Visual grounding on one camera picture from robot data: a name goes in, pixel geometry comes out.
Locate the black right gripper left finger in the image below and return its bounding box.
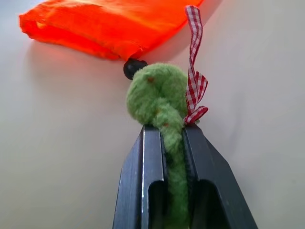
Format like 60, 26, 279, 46
112, 125, 170, 229

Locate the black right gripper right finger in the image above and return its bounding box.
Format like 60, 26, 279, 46
182, 123, 259, 229

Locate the green plush toy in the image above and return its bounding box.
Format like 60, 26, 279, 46
125, 62, 194, 229

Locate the orange fabric pouch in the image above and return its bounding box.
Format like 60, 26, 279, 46
19, 0, 205, 62

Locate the red white gingham ribbon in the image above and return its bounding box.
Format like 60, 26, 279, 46
183, 5, 209, 125

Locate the black cord stopper bead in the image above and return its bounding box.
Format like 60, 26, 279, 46
123, 59, 148, 80

